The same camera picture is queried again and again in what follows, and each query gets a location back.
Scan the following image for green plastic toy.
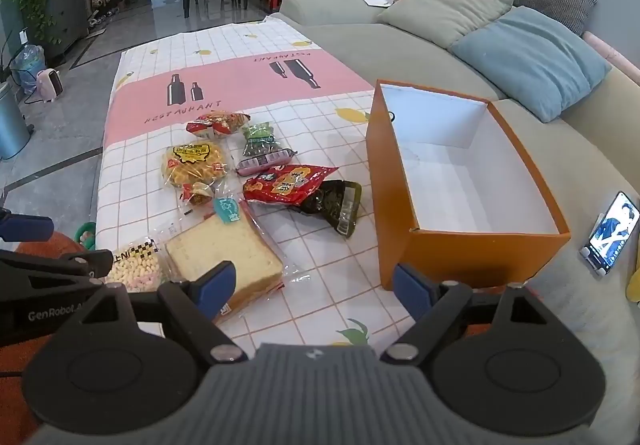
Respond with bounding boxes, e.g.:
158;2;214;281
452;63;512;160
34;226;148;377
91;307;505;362
74;221;99;252

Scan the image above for pink sausage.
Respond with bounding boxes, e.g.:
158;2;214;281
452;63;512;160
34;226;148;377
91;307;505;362
235;149;298;176

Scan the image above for large red snack packet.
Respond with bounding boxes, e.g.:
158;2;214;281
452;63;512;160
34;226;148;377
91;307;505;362
242;164;341;208

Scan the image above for packed bread slice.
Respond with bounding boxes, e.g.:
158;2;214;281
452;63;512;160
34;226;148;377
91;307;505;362
162;195;313;326

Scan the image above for white phone stand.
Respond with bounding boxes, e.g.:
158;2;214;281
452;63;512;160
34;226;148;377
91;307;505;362
579;215;618;279

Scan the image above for yellow cushion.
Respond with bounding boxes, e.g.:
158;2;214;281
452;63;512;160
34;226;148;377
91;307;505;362
625;245;640;304

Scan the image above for pink heater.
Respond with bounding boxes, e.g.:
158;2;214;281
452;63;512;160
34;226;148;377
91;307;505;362
35;68;67;104

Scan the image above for beige sofa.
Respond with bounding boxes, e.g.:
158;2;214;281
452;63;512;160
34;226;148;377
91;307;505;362
272;0;640;428

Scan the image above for orange cardboard box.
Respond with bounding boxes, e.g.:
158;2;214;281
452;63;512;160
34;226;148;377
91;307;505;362
366;79;572;292

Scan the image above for smartphone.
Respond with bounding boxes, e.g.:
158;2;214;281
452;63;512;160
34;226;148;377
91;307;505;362
587;191;640;271

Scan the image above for blue water jug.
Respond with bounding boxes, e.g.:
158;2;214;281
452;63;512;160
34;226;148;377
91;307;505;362
12;45;47;92

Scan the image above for pink bolster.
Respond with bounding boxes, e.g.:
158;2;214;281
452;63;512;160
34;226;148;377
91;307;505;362
582;32;640;86

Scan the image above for small red brown packet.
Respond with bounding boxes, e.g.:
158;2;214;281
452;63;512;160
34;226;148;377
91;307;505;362
180;181;217;206

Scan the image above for blue cushion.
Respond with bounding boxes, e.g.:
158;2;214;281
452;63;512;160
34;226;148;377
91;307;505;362
450;6;613;123

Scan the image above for grey cabinet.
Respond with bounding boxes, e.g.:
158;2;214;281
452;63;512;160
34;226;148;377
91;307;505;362
42;0;92;66

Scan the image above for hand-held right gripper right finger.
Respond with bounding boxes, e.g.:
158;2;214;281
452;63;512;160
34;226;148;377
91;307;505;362
380;263;581;367

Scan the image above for clear puffed balls packet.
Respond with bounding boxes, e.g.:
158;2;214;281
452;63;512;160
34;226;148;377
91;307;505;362
102;236;168;294

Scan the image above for waffle packet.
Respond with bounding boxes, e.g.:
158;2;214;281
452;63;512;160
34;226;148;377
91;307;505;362
160;140;231;190

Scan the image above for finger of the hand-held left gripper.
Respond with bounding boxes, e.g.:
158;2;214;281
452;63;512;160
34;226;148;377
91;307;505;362
0;207;55;242
0;249;115;296

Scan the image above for dark green snack packet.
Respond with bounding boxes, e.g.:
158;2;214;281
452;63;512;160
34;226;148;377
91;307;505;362
300;179;363;240

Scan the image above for printed checkered tablecloth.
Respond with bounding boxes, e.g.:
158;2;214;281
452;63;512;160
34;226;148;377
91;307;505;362
95;17;501;357

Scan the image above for red packet with orange snacks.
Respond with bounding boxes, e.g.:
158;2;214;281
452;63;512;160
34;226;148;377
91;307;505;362
186;110;252;140

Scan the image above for grey trash can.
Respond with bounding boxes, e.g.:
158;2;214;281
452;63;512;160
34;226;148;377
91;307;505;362
0;82;30;160

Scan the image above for beige cushion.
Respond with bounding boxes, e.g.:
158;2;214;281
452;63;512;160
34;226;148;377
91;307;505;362
375;0;516;50

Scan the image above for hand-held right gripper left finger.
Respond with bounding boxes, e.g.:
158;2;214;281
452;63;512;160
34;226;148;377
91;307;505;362
50;261;248;367

